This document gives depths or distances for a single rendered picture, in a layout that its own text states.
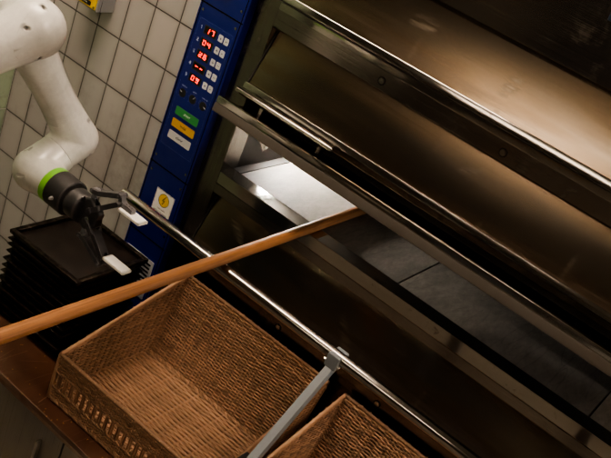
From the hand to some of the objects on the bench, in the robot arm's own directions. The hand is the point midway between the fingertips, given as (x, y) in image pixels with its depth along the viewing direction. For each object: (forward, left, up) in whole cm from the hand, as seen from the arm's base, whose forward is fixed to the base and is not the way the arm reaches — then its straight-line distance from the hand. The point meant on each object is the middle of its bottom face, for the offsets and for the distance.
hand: (131, 246), depth 205 cm
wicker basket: (+13, +29, -61) cm, 69 cm away
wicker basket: (+72, +25, -61) cm, 98 cm away
